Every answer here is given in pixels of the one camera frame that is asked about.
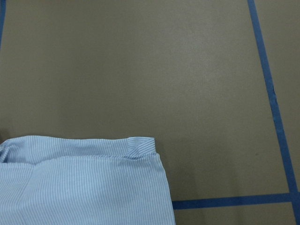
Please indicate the light blue striped shirt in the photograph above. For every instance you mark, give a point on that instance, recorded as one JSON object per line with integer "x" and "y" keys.
{"x": 54, "y": 181}

